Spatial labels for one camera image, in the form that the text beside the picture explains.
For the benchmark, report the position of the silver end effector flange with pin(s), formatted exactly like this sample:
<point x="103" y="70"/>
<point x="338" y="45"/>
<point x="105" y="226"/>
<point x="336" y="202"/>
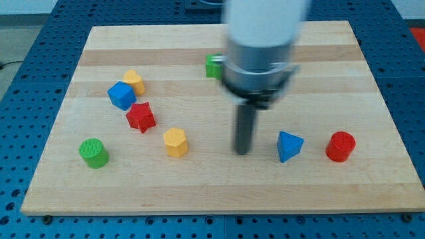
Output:
<point x="256" y="75"/>

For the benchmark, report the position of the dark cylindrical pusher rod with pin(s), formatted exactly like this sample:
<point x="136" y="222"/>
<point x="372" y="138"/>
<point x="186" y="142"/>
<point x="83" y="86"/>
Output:
<point x="244" y="128"/>

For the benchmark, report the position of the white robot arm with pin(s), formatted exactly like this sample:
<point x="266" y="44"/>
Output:
<point x="263" y="23"/>

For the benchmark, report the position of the green block behind arm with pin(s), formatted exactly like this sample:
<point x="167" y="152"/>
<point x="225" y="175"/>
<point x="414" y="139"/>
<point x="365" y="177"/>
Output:
<point x="213" y="66"/>

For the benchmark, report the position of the blue triangle block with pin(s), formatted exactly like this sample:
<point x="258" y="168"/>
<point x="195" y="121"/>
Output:
<point x="288" y="146"/>

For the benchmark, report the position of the yellow hexagon block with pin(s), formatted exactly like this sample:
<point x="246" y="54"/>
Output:
<point x="175" y="142"/>

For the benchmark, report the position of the wooden board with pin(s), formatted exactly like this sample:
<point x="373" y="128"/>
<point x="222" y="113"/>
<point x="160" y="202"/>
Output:
<point x="333" y="90"/>

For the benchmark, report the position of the red cylinder block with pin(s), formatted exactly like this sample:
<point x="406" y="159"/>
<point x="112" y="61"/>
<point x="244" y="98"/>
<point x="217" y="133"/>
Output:
<point x="340" y="146"/>

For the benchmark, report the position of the red star block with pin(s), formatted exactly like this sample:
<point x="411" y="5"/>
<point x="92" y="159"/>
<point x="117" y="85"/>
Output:
<point x="141" y="117"/>

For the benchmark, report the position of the yellow heart block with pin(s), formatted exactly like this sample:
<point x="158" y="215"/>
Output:
<point x="133" y="79"/>

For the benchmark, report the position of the blue cube block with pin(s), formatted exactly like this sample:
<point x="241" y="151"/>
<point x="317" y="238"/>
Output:
<point x="122" y="95"/>

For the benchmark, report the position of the green cylinder block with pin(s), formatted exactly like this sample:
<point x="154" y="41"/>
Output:
<point x="93" y="153"/>

